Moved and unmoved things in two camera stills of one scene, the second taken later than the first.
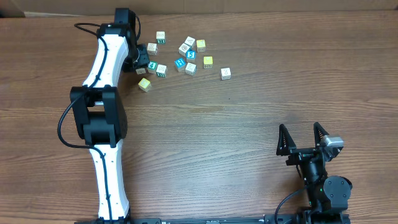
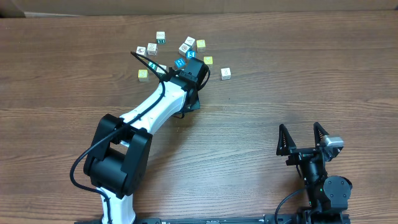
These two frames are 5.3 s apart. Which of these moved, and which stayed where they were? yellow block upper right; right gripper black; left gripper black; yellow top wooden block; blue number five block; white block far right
Moved: left gripper black; yellow top wooden block
Stayed: right gripper black; blue number five block; white block far right; yellow block upper right
